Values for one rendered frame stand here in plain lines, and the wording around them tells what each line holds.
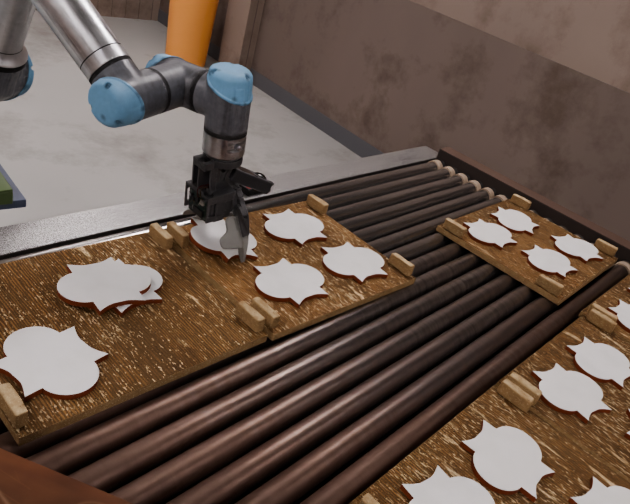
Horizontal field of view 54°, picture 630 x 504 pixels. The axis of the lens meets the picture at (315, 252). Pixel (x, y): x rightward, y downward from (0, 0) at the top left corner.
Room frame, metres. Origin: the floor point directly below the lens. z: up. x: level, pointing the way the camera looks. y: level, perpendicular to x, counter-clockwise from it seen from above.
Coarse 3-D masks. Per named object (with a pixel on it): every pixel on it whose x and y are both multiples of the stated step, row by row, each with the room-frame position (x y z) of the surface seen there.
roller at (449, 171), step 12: (444, 168) 1.93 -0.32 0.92; (456, 168) 1.96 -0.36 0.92; (396, 180) 1.70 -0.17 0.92; (408, 180) 1.73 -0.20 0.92; (420, 180) 1.77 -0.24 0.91; (432, 180) 1.82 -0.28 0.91; (348, 192) 1.52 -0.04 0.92; (360, 192) 1.54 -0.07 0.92; (372, 192) 1.58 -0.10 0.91; (384, 192) 1.62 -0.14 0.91; (336, 204) 1.44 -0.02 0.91; (348, 204) 1.48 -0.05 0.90
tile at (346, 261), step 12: (324, 252) 1.14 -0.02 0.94; (336, 252) 1.14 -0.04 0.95; (348, 252) 1.15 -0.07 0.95; (360, 252) 1.17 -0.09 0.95; (372, 252) 1.19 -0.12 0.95; (324, 264) 1.08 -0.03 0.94; (336, 264) 1.09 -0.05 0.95; (348, 264) 1.11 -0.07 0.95; (360, 264) 1.12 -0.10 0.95; (372, 264) 1.13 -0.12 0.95; (348, 276) 1.07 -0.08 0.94; (360, 276) 1.07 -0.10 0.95; (372, 276) 1.10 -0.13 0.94; (384, 276) 1.11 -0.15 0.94
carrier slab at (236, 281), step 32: (192, 224) 1.09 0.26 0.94; (256, 224) 1.17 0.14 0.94; (192, 256) 0.98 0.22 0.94; (288, 256) 1.08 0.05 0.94; (320, 256) 1.12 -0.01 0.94; (384, 256) 1.20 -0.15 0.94; (224, 288) 0.91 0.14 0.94; (352, 288) 1.04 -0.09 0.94; (384, 288) 1.07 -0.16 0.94; (288, 320) 0.88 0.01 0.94; (320, 320) 0.92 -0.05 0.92
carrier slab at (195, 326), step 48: (144, 240) 0.99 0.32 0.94; (0, 288) 0.74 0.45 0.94; (48, 288) 0.77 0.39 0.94; (192, 288) 0.88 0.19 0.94; (0, 336) 0.64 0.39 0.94; (96, 336) 0.70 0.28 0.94; (144, 336) 0.73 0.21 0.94; (192, 336) 0.76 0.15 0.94; (240, 336) 0.80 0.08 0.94; (0, 384) 0.56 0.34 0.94; (144, 384) 0.63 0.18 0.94; (48, 432) 0.52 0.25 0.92
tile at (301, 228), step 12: (264, 216) 1.21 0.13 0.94; (276, 216) 1.22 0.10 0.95; (288, 216) 1.23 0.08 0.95; (300, 216) 1.25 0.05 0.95; (312, 216) 1.27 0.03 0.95; (264, 228) 1.16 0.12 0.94; (276, 228) 1.16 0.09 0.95; (288, 228) 1.18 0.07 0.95; (300, 228) 1.20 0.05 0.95; (312, 228) 1.21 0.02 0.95; (288, 240) 1.14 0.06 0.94; (300, 240) 1.14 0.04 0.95; (312, 240) 1.17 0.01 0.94; (324, 240) 1.19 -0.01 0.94
